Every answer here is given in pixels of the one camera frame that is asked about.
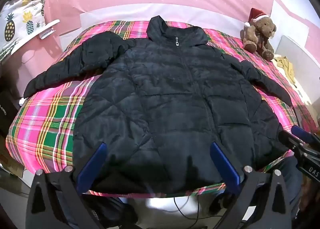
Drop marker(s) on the pink plaid bed sheet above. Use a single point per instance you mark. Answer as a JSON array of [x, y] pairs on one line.
[[47, 121]]

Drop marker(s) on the white panel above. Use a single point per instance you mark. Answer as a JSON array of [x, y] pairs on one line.
[[293, 48]]

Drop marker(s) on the person's leg in jeans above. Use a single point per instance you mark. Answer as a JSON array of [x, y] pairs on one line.
[[290, 184]]

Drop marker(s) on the white wall hook rack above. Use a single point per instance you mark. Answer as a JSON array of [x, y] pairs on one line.
[[48, 30]]

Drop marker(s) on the brown teddy bear santa hat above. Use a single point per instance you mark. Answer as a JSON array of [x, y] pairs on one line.
[[260, 35]]

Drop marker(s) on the white headboard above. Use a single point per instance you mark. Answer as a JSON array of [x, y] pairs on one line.
[[120, 15]]

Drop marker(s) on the black puffer jacket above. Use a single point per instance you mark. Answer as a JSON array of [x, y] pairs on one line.
[[165, 108]]

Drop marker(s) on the pineapple print curtain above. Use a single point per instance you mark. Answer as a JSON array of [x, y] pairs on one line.
[[22, 21]]

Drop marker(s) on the yellow cloth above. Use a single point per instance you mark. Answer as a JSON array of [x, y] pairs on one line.
[[287, 67]]

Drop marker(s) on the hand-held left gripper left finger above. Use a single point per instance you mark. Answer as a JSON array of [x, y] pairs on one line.
[[93, 164]]

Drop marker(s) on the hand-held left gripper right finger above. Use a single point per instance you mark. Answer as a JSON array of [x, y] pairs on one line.
[[225, 166]]

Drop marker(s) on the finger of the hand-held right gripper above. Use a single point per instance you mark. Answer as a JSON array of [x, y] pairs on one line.
[[303, 133], [290, 140]]

